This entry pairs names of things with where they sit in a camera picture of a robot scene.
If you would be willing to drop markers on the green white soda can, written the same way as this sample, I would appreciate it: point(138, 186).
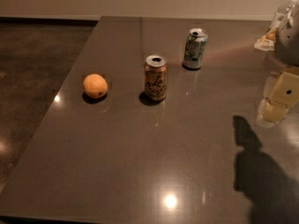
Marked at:
point(194, 48)

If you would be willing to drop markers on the orange fruit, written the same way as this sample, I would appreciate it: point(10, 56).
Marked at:
point(95, 86)

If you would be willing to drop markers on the orange LaCroix can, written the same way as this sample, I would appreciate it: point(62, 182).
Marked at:
point(156, 69)

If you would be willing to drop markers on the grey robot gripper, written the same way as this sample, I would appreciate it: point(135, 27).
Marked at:
point(288, 46)

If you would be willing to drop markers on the clear plastic water bottle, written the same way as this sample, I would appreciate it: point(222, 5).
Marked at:
point(281, 13)

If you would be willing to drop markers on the snack bag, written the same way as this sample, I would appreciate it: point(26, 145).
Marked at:
point(267, 42)

